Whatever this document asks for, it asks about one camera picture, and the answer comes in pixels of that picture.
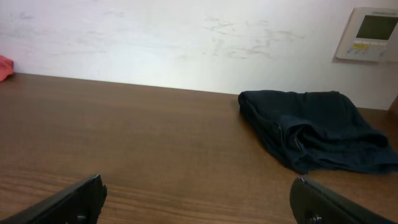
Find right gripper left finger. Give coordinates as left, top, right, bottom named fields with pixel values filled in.
left=1, top=174, right=108, bottom=224

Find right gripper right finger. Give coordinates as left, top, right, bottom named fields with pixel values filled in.
left=289, top=177, right=395, bottom=224

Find navy blue shorts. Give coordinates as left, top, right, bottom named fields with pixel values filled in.
left=238, top=90, right=397, bottom=174

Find red garment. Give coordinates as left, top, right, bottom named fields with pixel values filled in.
left=0, top=55, right=14, bottom=82

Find white wall control panel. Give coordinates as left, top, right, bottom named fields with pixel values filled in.
left=335, top=7, right=397, bottom=63

